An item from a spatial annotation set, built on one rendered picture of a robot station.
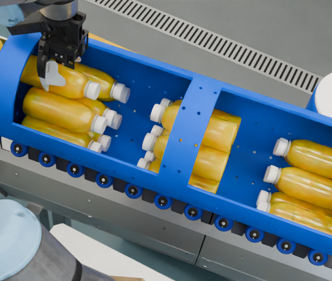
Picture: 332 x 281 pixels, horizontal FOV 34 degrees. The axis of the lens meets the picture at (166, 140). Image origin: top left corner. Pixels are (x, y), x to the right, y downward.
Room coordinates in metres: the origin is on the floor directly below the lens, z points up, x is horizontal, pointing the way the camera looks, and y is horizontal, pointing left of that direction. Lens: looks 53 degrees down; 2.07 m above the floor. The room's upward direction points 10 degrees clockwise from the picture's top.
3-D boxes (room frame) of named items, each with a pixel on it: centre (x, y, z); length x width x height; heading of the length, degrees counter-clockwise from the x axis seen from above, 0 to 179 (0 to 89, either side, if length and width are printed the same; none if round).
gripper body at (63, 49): (0.82, 0.25, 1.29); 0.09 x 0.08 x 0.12; 79
